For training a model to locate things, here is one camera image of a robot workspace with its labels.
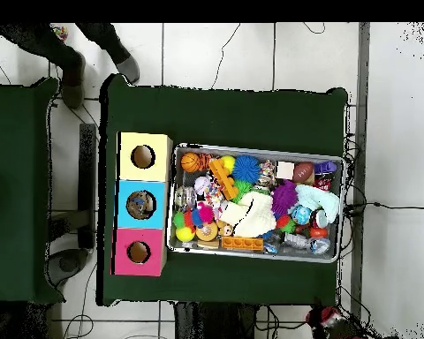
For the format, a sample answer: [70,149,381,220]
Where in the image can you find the orange toy brick round studs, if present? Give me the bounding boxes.
[209,158,240,201]

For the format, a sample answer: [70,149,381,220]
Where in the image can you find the long orange toy brick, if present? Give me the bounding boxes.
[220,236,266,252]

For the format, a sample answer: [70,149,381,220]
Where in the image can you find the wooden box three holes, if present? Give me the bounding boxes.
[112,132,174,276]

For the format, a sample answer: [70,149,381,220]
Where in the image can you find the clear shallow mesh bin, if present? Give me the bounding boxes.
[168,143,344,264]

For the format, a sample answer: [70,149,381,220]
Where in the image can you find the yellow ball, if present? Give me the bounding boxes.
[221,154,237,174]

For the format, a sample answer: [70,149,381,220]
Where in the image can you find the small orange basketball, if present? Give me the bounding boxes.
[181,152,203,174]

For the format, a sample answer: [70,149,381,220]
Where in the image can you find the blue spiky ball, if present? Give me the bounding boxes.
[232,154,262,185]

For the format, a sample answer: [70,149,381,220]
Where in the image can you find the cream knitted cloth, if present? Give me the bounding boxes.
[219,191,277,239]

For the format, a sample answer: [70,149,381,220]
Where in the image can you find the purple spiky ball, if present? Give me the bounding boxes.
[271,180,299,219]

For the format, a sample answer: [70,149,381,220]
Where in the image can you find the wooden cube block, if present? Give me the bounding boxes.
[275,161,296,180]

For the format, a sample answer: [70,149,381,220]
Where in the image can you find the brown toy football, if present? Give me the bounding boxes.
[292,162,316,184]

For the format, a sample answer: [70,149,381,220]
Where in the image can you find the light blue cloth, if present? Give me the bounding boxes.
[295,183,341,224]

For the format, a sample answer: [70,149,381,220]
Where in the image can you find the black upright bar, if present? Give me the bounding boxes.
[78,123,99,250]

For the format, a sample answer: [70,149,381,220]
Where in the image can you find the grey object on floor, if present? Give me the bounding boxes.
[116,53,141,86]

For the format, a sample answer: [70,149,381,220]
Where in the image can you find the grey round base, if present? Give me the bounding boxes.
[48,248,93,287]

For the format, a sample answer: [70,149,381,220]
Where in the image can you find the dark green side table cloth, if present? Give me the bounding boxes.
[0,77,64,306]

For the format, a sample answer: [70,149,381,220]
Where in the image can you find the person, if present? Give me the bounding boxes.
[0,22,141,110]

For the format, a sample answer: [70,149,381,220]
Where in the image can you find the small colourful item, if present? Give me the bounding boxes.
[52,25,70,41]

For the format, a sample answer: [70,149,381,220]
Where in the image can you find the black power cable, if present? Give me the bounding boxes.
[342,200,424,216]

